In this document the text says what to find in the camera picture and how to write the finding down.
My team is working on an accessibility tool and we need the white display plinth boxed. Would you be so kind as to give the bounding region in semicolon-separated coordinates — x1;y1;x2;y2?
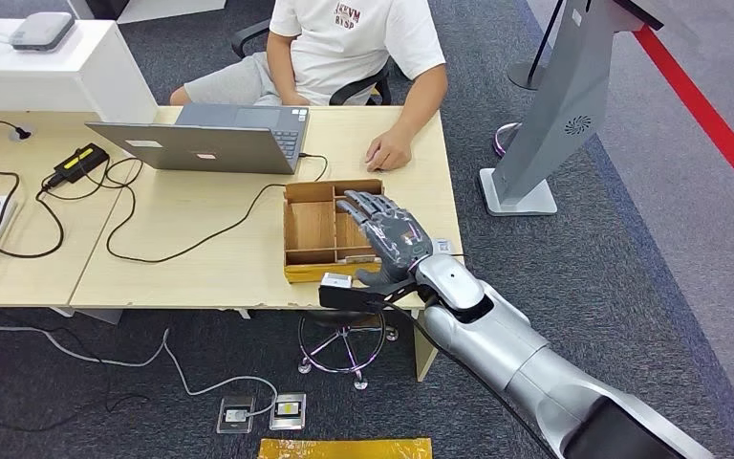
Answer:
66;0;227;25

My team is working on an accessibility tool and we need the chrome round base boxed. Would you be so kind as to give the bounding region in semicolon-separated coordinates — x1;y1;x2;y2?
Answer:
492;121;524;159

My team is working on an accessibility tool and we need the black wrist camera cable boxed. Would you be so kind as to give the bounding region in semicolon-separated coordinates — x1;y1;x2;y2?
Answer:
370;300;558;459

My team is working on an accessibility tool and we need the red floor tape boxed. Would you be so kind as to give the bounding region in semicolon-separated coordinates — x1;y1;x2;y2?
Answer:
631;25;734;220

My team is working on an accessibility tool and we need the black stanchion pole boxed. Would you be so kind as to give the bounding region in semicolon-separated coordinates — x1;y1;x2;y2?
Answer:
507;0;566;91

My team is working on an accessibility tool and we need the black laptop power cable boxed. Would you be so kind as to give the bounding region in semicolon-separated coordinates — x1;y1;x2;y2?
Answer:
81;151;331;265

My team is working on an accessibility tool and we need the light wood desk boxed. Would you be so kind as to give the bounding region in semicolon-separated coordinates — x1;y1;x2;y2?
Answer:
0;110;134;325
68;105;464;383

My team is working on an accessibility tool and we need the white floor cable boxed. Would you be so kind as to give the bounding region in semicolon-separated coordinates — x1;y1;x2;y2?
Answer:
0;315;278;420

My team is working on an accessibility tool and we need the person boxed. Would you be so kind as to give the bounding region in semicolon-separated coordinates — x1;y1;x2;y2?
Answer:
169;0;449;173

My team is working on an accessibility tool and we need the person's left hand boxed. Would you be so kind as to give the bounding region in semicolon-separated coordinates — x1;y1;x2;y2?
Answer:
364;128;414;173

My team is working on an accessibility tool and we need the white cabinet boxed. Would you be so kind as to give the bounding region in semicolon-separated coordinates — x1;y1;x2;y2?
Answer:
0;18;160;124

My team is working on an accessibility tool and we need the chrome stool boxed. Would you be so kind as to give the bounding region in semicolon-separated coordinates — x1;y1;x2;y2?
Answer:
297;309;399;391

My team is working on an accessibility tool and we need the yellow floor tape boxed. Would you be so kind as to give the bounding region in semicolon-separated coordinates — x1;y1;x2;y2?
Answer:
257;437;434;459

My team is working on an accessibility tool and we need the black power adapter yellow label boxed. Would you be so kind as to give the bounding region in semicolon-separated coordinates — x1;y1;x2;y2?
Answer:
53;142;111;185

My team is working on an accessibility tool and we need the black adapter mains cable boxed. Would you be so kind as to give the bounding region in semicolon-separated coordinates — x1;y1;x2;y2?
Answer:
0;163;66;260

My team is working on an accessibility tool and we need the grey flat device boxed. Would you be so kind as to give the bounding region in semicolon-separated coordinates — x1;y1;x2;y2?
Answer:
9;11;77;54

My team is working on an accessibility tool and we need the grey laptop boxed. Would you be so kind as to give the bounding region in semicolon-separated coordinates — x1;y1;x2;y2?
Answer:
85;102;311;176

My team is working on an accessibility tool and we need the wooden compartment box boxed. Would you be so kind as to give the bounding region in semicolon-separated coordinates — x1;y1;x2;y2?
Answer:
282;179;386;285

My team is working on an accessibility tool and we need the black floor cable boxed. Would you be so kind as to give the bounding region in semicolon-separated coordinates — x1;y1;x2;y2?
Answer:
0;341;151;435

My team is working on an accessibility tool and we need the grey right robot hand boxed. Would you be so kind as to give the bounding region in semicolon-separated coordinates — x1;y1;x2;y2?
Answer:
336;189;435;288

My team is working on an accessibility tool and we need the black office chair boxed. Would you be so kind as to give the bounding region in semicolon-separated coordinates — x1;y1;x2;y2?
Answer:
230;18;394;107

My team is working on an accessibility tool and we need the black cable with small plug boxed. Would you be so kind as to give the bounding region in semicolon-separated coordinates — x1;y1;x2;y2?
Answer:
0;120;32;142

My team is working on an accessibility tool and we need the open floor socket box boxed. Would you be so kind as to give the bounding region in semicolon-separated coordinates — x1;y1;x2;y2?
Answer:
216;395;256;435

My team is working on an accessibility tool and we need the grey kiosk stand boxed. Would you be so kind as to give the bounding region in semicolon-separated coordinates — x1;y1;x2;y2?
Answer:
477;0;664;218

